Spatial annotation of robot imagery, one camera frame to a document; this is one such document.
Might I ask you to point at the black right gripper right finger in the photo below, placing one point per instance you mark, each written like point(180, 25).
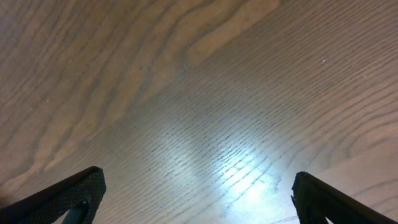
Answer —
point(316, 202)

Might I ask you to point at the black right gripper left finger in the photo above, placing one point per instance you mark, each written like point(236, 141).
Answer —
point(77, 198)

